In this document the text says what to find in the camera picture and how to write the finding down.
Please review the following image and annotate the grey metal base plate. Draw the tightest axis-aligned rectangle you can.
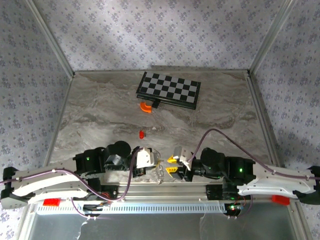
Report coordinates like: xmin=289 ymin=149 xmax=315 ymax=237
xmin=24 ymin=211 xmax=301 ymax=240

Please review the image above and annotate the white slotted cable duct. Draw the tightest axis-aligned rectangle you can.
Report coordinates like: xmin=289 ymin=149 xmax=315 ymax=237
xmin=36 ymin=201 xmax=227 ymax=215

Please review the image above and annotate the aluminium table edge rail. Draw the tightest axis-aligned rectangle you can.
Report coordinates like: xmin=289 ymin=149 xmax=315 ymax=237
xmin=43 ymin=73 xmax=75 ymax=167
xmin=246 ymin=71 xmax=286 ymax=168

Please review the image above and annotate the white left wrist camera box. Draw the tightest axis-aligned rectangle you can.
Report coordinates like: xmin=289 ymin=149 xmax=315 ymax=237
xmin=136 ymin=146 xmax=159 ymax=169

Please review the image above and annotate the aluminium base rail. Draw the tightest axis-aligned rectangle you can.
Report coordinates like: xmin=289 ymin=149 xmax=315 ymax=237
xmin=99 ymin=182 xmax=226 ymax=202

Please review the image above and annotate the small circuit board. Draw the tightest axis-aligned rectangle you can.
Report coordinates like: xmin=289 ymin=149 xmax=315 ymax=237
xmin=226 ymin=203 xmax=244 ymax=214

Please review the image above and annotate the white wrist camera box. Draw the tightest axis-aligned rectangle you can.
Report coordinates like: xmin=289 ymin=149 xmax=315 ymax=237
xmin=136 ymin=146 xmax=159 ymax=169
xmin=173 ymin=146 xmax=193 ymax=172

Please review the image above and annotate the black and grey chessboard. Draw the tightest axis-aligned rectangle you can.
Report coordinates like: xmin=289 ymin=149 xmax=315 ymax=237
xmin=136 ymin=71 xmax=202 ymax=110

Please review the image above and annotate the metal keyring chain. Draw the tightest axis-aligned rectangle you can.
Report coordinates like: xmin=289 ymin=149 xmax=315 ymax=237
xmin=149 ymin=148 xmax=167 ymax=185

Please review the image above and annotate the orange curved plastic piece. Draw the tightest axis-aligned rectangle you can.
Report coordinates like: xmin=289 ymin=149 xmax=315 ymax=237
xmin=139 ymin=101 xmax=153 ymax=114

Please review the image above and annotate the aluminium frame post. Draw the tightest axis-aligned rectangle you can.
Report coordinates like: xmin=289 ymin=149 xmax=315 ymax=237
xmin=24 ymin=0 xmax=76 ymax=77
xmin=248 ymin=0 xmax=296 ymax=76

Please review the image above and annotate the red plastic block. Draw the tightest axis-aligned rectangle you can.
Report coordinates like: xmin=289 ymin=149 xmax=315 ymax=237
xmin=271 ymin=194 xmax=291 ymax=207
xmin=42 ymin=198 xmax=61 ymax=207

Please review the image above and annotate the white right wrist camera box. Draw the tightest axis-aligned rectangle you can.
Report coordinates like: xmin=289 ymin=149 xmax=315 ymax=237
xmin=173 ymin=146 xmax=193 ymax=172

